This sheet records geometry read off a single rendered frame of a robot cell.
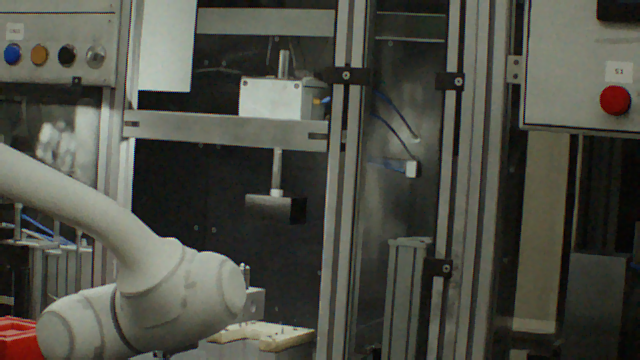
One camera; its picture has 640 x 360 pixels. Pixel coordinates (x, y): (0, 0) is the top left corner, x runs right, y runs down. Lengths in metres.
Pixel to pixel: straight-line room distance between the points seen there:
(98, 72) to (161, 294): 0.62
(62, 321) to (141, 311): 0.11
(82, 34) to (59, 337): 0.65
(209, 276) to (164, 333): 0.10
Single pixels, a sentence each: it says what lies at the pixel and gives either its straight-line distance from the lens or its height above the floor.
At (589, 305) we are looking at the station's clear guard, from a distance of 1.84.
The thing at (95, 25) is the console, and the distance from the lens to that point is 2.14.
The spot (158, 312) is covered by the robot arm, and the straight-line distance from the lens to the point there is 1.62.
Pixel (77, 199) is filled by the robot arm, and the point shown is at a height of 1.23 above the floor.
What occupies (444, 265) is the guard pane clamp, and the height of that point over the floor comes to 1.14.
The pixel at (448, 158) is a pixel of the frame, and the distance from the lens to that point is 1.86.
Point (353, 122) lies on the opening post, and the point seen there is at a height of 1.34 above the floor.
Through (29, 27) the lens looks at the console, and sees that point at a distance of 2.23.
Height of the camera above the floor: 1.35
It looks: 3 degrees down
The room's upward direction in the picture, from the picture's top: 4 degrees clockwise
